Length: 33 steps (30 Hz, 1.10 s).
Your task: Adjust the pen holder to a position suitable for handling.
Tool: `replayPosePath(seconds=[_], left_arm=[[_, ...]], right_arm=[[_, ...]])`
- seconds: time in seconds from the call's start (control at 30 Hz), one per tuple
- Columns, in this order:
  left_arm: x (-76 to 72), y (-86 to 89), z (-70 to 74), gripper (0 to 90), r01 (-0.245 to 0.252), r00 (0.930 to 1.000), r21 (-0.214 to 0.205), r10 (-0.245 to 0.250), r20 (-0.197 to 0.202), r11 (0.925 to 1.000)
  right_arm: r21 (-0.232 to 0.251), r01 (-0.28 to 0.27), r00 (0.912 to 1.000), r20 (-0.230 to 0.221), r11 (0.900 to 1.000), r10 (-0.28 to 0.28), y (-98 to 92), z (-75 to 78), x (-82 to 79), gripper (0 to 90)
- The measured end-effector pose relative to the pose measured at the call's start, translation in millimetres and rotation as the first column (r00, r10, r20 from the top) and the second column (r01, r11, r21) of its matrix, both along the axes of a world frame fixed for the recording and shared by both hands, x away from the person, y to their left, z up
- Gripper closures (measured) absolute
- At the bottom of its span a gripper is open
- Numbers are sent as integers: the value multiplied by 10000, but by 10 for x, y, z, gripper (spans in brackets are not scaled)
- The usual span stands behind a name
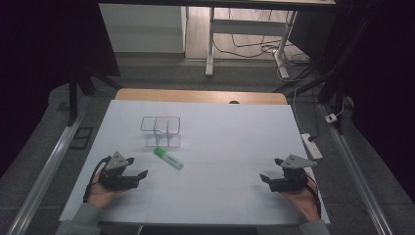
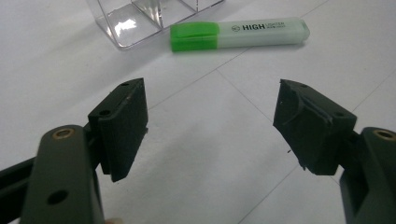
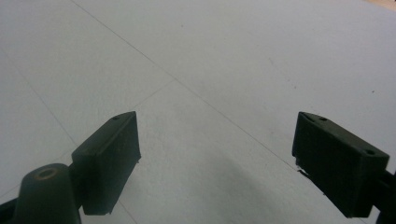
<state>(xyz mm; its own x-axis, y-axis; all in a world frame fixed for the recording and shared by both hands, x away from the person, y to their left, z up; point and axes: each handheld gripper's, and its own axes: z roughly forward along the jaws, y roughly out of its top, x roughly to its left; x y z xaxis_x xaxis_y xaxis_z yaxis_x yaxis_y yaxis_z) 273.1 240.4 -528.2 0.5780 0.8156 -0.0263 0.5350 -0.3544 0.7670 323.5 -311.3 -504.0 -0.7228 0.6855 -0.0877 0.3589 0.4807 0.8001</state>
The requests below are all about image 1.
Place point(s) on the wooden table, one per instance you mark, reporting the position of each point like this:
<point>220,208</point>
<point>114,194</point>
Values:
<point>195,96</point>

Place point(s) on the aluminium rail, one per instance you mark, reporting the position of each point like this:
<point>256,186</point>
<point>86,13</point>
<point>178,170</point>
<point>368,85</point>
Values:
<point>355,169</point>
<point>49,166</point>

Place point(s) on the green highlighter pen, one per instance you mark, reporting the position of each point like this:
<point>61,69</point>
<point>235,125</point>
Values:
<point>168,158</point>

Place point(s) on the person's right hand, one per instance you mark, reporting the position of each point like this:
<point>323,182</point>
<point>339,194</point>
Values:
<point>303,200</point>

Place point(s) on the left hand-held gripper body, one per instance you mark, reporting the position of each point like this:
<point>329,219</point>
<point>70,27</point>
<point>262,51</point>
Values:
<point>114,178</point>

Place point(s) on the white table cover sheet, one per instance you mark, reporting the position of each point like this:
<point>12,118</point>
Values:
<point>212,182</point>

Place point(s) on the black metal stand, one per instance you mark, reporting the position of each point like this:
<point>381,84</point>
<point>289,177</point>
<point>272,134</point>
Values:
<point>336,88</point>
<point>74,98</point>

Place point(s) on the person's left hand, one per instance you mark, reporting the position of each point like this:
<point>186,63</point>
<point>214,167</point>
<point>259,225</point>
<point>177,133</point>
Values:
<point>101,194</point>

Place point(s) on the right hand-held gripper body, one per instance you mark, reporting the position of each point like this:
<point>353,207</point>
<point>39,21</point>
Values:
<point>292,178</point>

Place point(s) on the small white adapter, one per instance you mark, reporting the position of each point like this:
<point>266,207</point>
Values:
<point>331,118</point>

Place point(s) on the clear acrylic pen holder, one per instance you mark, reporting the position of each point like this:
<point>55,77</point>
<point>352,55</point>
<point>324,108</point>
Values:
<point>160,132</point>

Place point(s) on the black rectangular floor frame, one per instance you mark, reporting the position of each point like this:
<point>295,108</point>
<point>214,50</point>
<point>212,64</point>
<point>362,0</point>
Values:
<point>81,138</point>

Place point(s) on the white power strip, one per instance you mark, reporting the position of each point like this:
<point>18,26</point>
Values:
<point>311,147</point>

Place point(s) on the white desk frame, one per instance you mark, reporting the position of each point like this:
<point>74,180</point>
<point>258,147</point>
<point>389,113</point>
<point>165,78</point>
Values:
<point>248,26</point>

